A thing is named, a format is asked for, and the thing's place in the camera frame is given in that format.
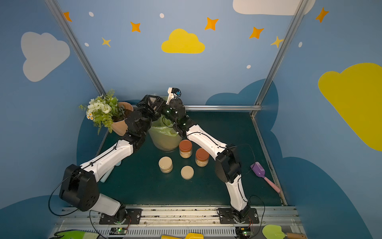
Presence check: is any beige jar lid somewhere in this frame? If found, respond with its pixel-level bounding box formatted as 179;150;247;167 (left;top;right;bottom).
181;166;194;180

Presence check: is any beige-lid oatmeal jar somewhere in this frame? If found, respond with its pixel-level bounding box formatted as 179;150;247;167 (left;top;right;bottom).
158;156;173;173
149;96;164;111

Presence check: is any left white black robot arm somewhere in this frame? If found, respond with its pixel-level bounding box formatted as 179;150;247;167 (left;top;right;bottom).
59;95;166;222

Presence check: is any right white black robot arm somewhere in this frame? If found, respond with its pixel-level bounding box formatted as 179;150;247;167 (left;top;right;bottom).
154;96;250;221

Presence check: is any rear brown-lid oatmeal jar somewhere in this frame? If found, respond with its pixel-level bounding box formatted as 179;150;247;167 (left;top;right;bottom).
179;139;193;158

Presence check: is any brown-lid oatmeal jar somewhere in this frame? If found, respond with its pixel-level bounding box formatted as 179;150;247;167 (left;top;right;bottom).
196;148;210;167
179;139;193;158

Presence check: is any right brown-lid oatmeal jar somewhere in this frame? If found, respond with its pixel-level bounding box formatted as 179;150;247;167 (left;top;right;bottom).
196;148;210;167

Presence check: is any green plastic bin liner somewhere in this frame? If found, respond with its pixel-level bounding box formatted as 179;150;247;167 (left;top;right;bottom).
147;95;180;138

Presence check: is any mesh waste bin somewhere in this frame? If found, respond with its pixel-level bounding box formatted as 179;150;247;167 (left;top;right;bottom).
148;115;183;151

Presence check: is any artificial white flower plant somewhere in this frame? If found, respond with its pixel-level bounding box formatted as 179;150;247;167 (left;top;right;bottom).
79;90;125;133

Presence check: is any light blue spatula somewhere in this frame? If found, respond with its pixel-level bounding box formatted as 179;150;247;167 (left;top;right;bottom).
100;161;121;183

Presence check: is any left controller board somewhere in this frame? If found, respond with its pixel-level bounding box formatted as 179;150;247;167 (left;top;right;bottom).
109;228;128;236

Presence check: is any controller board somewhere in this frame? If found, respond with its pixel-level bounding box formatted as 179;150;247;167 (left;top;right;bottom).
109;228;128;236
235;227;253;239

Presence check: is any yellow scoop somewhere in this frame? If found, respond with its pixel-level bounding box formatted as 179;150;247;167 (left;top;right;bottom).
160;232;205;239

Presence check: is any green tool front left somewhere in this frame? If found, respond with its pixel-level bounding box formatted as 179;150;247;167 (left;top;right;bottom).
50;230;100;239

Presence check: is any right controller board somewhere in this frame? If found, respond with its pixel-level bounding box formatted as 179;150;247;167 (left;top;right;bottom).
235;227;253;239

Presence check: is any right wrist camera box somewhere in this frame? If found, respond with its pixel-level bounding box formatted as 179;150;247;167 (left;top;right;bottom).
166;87;181;105

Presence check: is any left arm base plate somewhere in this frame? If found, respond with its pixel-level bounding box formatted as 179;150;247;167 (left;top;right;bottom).
99;208;142;225

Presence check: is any purple pink-handled scoop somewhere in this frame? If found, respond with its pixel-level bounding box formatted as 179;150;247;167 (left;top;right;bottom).
250;162;281;193

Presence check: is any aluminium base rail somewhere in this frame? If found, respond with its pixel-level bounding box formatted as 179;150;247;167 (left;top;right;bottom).
49;205;305;239

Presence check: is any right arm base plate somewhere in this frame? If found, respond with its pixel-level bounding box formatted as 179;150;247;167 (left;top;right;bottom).
216;208;260;224

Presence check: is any green spatula wooden handle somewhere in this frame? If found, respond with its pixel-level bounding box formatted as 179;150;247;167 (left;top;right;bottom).
262;225;307;239

